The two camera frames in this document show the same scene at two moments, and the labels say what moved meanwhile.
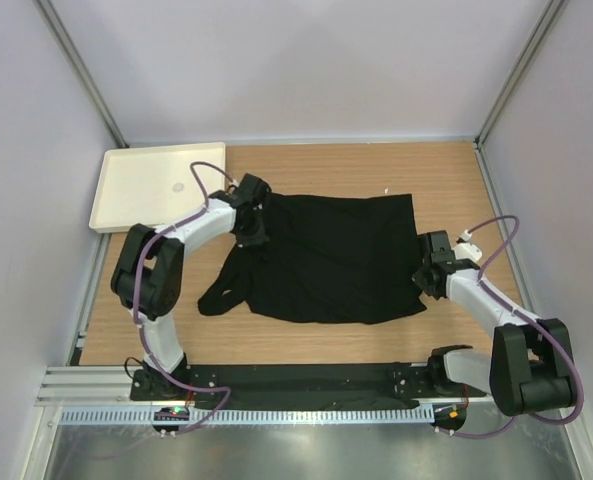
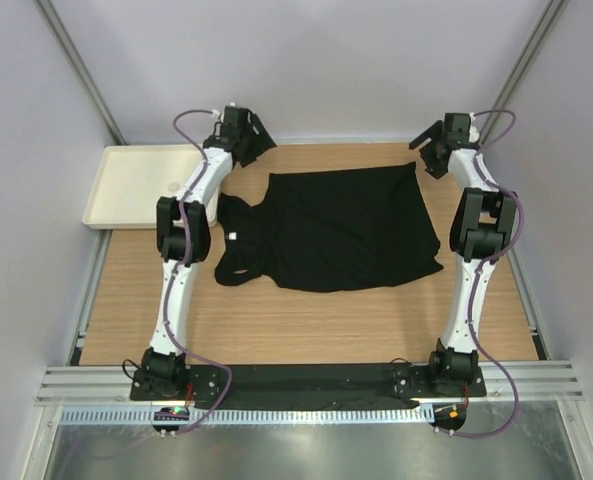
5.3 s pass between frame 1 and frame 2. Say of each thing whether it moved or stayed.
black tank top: moved
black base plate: stayed
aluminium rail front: stayed
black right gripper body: moved
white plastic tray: stayed
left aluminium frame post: stayed
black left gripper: moved
